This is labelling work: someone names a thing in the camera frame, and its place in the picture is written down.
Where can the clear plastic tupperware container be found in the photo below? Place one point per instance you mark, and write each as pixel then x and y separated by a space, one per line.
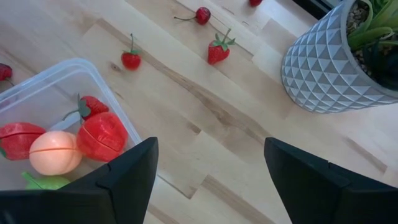
pixel 46 87

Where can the small red toy strawberry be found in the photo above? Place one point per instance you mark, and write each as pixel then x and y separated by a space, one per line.
pixel 131 60

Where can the green toy pear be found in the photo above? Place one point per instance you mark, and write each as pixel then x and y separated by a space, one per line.
pixel 46 183

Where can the red toy cherry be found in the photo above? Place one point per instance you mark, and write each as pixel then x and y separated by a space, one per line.
pixel 203 15
pixel 4 71
pixel 255 2

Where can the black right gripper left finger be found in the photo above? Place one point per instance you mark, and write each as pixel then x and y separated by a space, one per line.
pixel 124 186

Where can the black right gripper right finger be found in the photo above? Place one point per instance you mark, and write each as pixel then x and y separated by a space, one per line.
pixel 311 193

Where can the red toy bell pepper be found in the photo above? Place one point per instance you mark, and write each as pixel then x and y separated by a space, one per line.
pixel 102 137

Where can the potted succulent in patterned pot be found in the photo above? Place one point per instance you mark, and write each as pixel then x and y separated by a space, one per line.
pixel 323 62

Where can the toy peach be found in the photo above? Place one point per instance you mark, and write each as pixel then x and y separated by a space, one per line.
pixel 56 155

